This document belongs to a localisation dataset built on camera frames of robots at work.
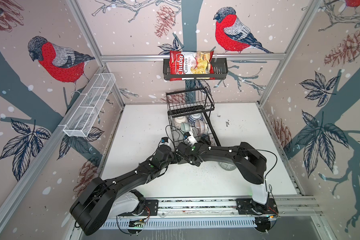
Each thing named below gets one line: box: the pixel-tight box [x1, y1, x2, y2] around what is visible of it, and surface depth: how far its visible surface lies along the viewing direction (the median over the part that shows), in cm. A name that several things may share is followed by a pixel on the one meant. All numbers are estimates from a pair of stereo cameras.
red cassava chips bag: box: [169, 50, 215, 82], surface depth 90 cm
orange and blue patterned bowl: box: [188, 112, 204, 125], surface depth 106 cm
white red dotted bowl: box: [174, 117, 188, 129], surface depth 105 cm
